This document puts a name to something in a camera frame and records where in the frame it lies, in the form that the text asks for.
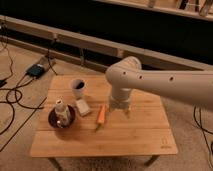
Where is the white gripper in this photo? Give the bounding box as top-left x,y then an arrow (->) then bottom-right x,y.
106,89 -> 132,118

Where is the wooden side table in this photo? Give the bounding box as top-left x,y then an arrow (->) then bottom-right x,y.
30,74 -> 179,171

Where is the black power adapter box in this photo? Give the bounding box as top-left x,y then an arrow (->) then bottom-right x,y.
26,64 -> 45,79

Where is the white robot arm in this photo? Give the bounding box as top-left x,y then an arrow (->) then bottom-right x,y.
105,56 -> 213,112

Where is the small white bottle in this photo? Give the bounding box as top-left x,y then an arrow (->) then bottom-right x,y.
55,99 -> 70,125

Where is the white cup with dark liquid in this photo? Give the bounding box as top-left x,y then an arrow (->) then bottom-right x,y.
70,79 -> 85,99

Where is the long wooden shelf rail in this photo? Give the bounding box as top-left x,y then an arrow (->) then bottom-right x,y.
0,15 -> 213,71

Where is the small white box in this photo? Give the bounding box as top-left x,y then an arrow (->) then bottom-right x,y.
76,99 -> 91,116

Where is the black floor cable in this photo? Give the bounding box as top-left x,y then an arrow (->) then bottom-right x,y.
0,39 -> 58,153

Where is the dark round plate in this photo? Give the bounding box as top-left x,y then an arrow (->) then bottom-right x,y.
48,106 -> 76,128

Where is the orange carrot toy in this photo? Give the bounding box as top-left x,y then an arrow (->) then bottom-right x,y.
96,105 -> 106,130

